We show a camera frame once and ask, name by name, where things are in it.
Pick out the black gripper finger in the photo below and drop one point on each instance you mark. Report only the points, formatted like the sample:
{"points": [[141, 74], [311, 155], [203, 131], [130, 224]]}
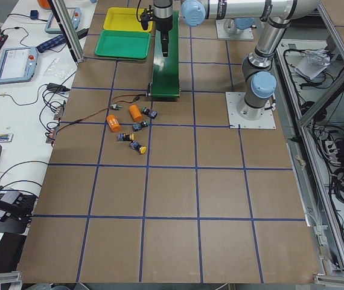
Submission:
{"points": [[163, 49], [166, 50]]}

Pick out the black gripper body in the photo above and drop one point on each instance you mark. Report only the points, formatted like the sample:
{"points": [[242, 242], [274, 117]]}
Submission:
{"points": [[163, 26]]}

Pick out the plain orange cylinder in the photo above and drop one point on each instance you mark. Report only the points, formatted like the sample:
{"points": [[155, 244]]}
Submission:
{"points": [[135, 113]]}

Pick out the green mushroom push button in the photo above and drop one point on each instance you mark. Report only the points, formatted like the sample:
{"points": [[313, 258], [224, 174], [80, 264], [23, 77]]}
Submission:
{"points": [[140, 125]]}

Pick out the orange cylinder with 4680 print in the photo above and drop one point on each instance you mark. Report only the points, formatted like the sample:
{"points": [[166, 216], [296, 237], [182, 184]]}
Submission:
{"points": [[113, 123]]}

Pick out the yellow mushroom push button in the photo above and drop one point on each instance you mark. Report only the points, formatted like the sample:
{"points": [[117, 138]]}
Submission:
{"points": [[138, 147]]}

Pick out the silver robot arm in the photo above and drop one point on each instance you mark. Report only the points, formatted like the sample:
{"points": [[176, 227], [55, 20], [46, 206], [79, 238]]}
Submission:
{"points": [[261, 84], [220, 10]]}

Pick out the green conveyor belt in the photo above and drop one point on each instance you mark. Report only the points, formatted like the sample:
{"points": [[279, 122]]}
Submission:
{"points": [[165, 80]]}

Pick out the green plastic tray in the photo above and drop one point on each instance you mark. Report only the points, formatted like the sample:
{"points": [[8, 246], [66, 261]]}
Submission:
{"points": [[123, 44]]}

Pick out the yellow plastic tray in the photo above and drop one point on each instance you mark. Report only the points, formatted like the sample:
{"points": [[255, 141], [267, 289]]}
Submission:
{"points": [[123, 19]]}

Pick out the small motor controller board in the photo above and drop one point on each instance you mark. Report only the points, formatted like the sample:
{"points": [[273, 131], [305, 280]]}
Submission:
{"points": [[115, 107]]}

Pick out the teach pendant near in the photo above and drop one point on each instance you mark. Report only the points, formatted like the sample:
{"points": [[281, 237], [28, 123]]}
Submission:
{"points": [[18, 64]]}

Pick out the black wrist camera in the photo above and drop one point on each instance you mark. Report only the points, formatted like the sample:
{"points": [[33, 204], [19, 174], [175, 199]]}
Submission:
{"points": [[145, 18]]}

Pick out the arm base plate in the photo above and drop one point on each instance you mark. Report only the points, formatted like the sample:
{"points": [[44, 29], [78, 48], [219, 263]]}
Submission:
{"points": [[235, 29], [241, 116]]}

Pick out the aluminium frame post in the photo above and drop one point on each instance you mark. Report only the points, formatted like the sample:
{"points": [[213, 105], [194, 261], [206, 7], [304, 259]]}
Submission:
{"points": [[62, 17]]}

